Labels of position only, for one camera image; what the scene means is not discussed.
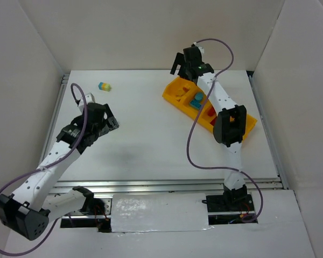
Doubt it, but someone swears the yellow sorting tray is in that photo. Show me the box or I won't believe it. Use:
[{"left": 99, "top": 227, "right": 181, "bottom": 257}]
[{"left": 163, "top": 73, "right": 257, "bottom": 147}]

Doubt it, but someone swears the lime blue orange lego stack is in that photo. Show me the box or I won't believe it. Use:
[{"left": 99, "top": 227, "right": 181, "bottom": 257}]
[{"left": 98, "top": 82, "right": 111, "bottom": 91}]

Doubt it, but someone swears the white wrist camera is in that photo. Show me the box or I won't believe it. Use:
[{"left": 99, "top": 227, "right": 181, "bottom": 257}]
[
  {"left": 78, "top": 93, "right": 96, "bottom": 113},
  {"left": 195, "top": 44, "right": 205, "bottom": 56}
]

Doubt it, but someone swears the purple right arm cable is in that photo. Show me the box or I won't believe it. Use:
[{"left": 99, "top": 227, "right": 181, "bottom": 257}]
[{"left": 187, "top": 38, "right": 264, "bottom": 224}]

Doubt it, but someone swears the white foil cover panel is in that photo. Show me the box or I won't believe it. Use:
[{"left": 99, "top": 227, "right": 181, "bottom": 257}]
[{"left": 111, "top": 193, "right": 210, "bottom": 233}]

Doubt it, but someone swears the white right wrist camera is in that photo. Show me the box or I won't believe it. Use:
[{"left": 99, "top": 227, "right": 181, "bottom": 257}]
[{"left": 195, "top": 44, "right": 205, "bottom": 56}]

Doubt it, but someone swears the blue frog lego brick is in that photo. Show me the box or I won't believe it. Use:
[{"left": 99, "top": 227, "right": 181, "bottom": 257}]
[{"left": 194, "top": 92, "right": 204, "bottom": 102}]

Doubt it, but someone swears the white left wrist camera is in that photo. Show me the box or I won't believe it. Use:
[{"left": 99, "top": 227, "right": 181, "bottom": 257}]
[{"left": 78, "top": 93, "right": 96, "bottom": 113}]

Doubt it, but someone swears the red rectangular lego brick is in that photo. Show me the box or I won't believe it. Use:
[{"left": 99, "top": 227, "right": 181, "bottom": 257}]
[{"left": 210, "top": 117, "right": 216, "bottom": 126}]

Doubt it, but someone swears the blue rectangular lego brick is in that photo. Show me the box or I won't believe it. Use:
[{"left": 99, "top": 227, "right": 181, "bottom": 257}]
[{"left": 189, "top": 99, "right": 201, "bottom": 110}]

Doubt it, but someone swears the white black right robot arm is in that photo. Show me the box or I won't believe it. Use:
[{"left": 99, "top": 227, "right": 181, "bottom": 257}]
[{"left": 170, "top": 42, "right": 248, "bottom": 206}]

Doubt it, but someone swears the red flower lego brick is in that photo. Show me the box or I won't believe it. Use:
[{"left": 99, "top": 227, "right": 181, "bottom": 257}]
[{"left": 206, "top": 107, "right": 217, "bottom": 119}]

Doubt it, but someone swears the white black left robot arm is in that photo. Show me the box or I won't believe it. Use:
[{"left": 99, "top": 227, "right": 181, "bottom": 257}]
[{"left": 0, "top": 103, "right": 119, "bottom": 241}]

